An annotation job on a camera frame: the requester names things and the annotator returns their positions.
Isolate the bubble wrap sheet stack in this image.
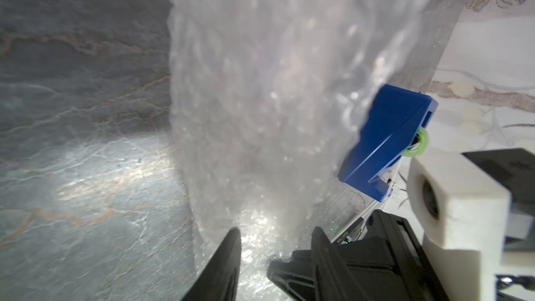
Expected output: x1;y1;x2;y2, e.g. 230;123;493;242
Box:
168;0;430;300

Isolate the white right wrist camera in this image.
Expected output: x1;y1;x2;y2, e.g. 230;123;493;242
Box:
407;149;534;300

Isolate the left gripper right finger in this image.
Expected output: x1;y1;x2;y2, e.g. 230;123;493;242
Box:
311;227;371;300

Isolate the blue tape dispenser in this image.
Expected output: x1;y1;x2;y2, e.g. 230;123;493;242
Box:
338;84;438;202

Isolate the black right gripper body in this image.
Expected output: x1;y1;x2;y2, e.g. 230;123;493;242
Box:
267;210;449;300

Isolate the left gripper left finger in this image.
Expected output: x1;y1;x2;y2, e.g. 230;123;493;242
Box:
182;227;242;301

